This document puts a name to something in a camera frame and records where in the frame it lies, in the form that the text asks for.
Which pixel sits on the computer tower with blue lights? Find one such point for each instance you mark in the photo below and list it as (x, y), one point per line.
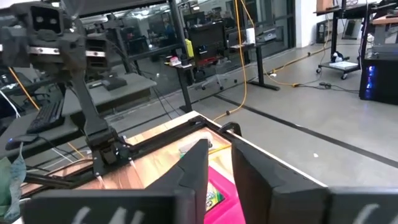
(379, 81)

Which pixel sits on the artificial plant in white pot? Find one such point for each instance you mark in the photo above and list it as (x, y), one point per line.
(11, 183)

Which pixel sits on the small black desk device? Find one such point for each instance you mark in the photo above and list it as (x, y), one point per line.
(114, 83)

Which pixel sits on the yellow green bottle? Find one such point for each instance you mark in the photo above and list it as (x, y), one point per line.
(189, 48)

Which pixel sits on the grey desk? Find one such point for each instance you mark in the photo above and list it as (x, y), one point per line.
(124, 90)

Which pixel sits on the black standing desk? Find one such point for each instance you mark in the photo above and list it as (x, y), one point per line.
(259, 62)

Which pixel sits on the wooden top workbench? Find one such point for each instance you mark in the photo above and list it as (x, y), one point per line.
(385, 21)

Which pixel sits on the flat white box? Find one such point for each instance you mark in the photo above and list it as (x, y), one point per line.
(343, 65)

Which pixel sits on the black table frame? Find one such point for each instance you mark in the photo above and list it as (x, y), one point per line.
(161, 138)

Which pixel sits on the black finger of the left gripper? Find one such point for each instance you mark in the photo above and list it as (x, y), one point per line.
(96, 63)
(14, 43)

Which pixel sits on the black keyboard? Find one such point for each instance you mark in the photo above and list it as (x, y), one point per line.
(46, 116)

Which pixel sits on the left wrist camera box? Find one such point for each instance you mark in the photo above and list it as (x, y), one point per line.
(46, 18)

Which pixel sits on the black computer mouse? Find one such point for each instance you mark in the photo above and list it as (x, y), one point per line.
(21, 141)

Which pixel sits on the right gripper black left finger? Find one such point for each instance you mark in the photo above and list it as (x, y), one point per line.
(174, 199)

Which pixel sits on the cardboard box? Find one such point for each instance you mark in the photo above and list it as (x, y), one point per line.
(324, 4)

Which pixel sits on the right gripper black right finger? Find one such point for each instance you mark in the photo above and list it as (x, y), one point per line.
(280, 199)

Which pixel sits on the pink plastic pencil box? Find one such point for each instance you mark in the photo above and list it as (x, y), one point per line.
(228, 205)

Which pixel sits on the black rolling cart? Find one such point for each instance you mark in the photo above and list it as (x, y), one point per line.
(334, 31)

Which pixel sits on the office chair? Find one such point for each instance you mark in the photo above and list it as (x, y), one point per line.
(214, 77)

